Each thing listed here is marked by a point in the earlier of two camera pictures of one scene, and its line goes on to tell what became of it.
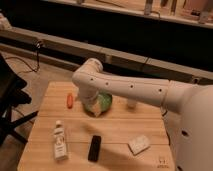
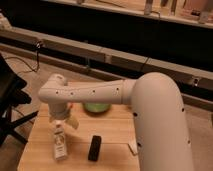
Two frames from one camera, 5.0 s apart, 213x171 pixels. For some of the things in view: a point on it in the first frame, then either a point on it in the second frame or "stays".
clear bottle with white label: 60,147 stays
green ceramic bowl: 103,101 stays
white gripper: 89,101 → 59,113
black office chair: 12,95 stays
